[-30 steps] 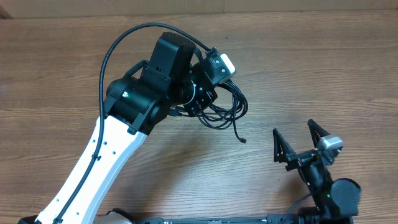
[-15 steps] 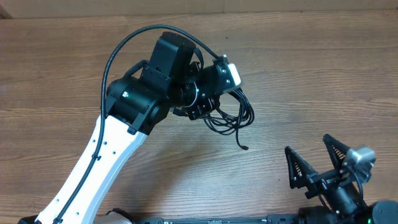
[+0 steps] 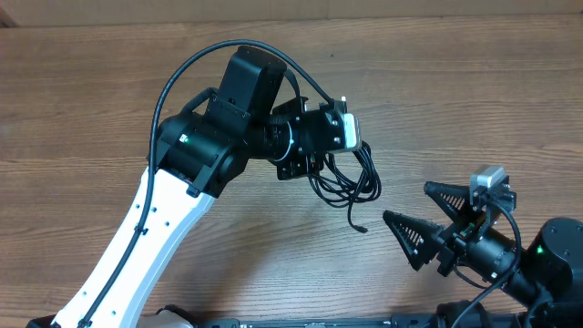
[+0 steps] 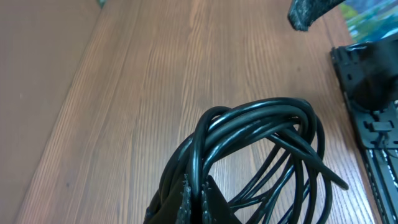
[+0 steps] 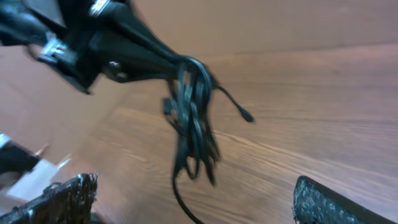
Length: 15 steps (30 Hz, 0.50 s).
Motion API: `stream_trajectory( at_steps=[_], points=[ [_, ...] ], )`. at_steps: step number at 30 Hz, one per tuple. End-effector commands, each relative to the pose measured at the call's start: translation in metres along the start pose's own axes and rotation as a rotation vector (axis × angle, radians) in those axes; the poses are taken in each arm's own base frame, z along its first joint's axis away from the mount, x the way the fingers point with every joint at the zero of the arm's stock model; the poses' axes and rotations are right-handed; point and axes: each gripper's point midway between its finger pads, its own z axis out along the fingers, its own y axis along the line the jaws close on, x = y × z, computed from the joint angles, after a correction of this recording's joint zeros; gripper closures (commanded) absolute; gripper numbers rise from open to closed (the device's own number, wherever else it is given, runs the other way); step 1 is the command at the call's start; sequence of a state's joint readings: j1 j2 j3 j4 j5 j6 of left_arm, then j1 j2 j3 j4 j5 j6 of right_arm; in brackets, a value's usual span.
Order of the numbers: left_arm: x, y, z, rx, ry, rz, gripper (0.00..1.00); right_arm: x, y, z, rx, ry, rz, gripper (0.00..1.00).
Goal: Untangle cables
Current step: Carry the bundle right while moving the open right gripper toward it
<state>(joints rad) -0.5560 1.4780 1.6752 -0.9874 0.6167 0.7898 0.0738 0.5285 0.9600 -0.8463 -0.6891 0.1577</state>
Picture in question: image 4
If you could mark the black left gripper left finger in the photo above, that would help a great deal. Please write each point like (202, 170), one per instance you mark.
(176, 208)

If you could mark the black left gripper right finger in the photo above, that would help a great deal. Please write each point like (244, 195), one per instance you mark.
(214, 207)

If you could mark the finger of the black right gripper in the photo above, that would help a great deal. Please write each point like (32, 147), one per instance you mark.
(302, 13)

